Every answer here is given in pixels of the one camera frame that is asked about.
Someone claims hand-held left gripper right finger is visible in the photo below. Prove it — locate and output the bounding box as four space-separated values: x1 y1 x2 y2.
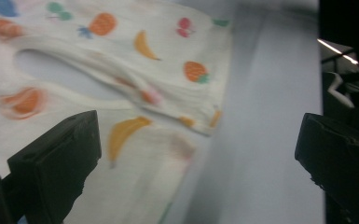
294 112 359 224

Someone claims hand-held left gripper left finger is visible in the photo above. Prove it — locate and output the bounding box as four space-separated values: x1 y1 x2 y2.
7 109 103 224

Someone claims white fruit print garment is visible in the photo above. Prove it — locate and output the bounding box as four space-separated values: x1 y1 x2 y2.
0 0 233 224

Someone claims pale lilac table mat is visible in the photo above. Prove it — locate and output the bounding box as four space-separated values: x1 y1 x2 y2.
12 0 326 224

